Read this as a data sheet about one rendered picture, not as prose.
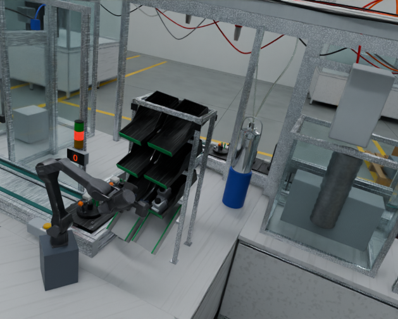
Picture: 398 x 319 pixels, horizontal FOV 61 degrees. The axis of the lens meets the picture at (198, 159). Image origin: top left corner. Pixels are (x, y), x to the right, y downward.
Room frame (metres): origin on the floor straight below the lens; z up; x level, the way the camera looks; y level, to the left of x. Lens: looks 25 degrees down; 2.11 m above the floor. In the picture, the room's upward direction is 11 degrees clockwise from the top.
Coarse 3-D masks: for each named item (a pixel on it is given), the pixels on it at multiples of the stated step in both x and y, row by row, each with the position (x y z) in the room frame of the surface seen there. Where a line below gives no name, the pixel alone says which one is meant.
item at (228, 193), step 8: (232, 176) 2.00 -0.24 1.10; (240, 176) 1.98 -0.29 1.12; (248, 176) 2.00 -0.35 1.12; (232, 184) 1.99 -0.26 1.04; (240, 184) 1.98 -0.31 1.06; (248, 184) 2.02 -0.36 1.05; (224, 192) 2.04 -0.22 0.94; (232, 192) 1.99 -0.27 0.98; (240, 192) 1.99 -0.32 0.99; (224, 200) 2.02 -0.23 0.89; (232, 200) 1.98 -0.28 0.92; (240, 200) 1.99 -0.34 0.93
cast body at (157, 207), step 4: (156, 200) 1.28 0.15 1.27; (160, 200) 1.28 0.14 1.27; (164, 200) 1.29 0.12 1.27; (152, 204) 1.29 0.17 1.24; (156, 204) 1.27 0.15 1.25; (160, 204) 1.27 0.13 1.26; (164, 204) 1.29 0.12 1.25; (152, 208) 1.28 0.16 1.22; (156, 208) 1.28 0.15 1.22; (160, 208) 1.27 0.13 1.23; (164, 208) 1.30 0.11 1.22; (156, 212) 1.27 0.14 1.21; (160, 212) 1.28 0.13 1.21
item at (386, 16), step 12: (264, 0) 1.84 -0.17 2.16; (276, 0) 1.78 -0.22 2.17; (288, 0) 1.77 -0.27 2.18; (300, 0) 1.80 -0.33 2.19; (312, 0) 2.23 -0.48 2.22; (396, 0) 2.16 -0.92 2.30; (144, 12) 2.72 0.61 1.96; (324, 12) 1.71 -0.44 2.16; (336, 12) 1.69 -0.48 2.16; (348, 12) 1.68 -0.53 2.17; (360, 12) 1.67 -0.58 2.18; (372, 12) 2.15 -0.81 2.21; (384, 12) 2.09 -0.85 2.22; (396, 12) 2.15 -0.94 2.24; (216, 24) 2.48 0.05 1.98; (396, 24) 1.60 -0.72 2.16; (384, 60) 2.13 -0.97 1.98
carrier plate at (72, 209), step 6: (72, 204) 1.53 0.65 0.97; (66, 210) 1.47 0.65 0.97; (72, 210) 1.48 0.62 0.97; (72, 216) 1.43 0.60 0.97; (78, 216) 1.44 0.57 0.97; (102, 216) 1.48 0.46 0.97; (108, 216) 1.49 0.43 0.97; (78, 222) 1.40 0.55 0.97; (84, 222) 1.40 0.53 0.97; (96, 222) 1.42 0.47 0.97; (102, 222) 1.43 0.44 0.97; (84, 228) 1.37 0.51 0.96; (90, 228) 1.36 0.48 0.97; (96, 228) 1.38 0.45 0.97
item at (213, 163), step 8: (200, 160) 2.55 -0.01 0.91; (208, 160) 2.53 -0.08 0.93; (216, 160) 2.50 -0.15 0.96; (224, 160) 2.53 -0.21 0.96; (208, 168) 2.52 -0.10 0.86; (216, 168) 2.51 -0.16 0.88; (224, 168) 2.48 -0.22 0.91; (256, 176) 2.39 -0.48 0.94; (264, 176) 2.38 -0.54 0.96; (256, 184) 2.38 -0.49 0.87; (264, 184) 2.36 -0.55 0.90
